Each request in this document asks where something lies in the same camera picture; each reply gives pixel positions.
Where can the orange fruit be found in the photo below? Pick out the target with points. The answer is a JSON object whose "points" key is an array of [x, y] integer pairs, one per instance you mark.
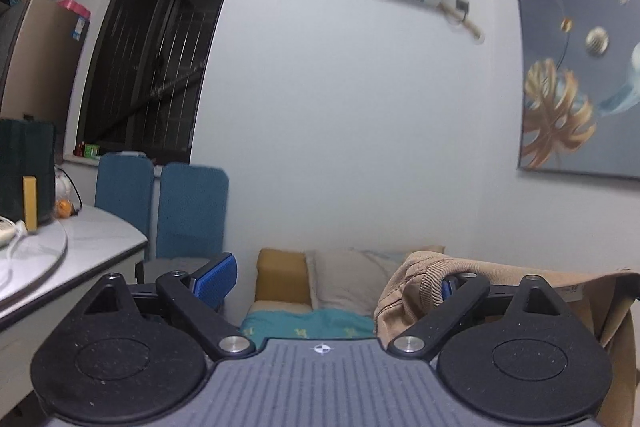
{"points": [[64, 208]]}

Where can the pink box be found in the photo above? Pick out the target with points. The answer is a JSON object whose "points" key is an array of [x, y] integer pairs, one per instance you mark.
{"points": [[75, 11]]}

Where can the tan knit garment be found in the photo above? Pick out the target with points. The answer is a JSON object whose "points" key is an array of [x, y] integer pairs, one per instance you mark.
{"points": [[590, 302]]}

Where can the dark green box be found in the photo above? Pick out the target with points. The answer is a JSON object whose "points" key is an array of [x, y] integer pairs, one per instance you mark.
{"points": [[25, 152]]}

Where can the white plastic bag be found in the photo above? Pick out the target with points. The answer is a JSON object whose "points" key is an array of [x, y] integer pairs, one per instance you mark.
{"points": [[61, 184]]}

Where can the grey pillow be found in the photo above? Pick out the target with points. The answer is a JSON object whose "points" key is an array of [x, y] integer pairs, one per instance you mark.
{"points": [[350, 282]]}

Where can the dark barred window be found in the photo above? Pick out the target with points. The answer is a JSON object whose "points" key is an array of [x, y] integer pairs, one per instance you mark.
{"points": [[150, 57]]}

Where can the teal printed blanket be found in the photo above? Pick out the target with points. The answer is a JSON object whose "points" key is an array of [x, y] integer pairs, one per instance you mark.
{"points": [[310, 324]]}

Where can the small green box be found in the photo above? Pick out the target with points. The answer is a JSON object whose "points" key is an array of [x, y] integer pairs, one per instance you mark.
{"points": [[92, 151]]}

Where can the air conditioner wrapped pipe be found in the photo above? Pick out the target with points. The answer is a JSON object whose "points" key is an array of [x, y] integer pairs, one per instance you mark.
{"points": [[467, 26]]}

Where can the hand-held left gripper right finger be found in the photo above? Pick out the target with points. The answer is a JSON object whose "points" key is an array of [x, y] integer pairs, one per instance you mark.
{"points": [[447, 291]]}

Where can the beige tall cabinet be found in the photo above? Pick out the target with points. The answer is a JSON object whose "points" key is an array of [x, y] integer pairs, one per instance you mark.
{"points": [[45, 67]]}

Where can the round glass turntable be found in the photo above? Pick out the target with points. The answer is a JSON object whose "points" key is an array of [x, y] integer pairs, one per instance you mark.
{"points": [[42, 257]]}

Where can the blue upholstered chair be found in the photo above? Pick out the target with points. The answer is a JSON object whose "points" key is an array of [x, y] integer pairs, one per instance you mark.
{"points": [[122, 192], [192, 212]]}

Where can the gold leaf wall painting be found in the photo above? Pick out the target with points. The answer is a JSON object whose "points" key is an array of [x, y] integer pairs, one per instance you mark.
{"points": [[590, 72]]}

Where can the wall power socket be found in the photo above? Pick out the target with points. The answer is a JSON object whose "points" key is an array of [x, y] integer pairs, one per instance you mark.
{"points": [[462, 4]]}

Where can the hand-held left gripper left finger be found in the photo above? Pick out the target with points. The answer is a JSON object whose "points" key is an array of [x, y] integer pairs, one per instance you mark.
{"points": [[215, 279]]}

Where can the yellow rectangular block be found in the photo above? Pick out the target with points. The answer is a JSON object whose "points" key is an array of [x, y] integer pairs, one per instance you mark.
{"points": [[30, 207]]}

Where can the yellow cushion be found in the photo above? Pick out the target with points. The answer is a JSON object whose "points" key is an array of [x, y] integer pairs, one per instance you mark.
{"points": [[280, 277]]}

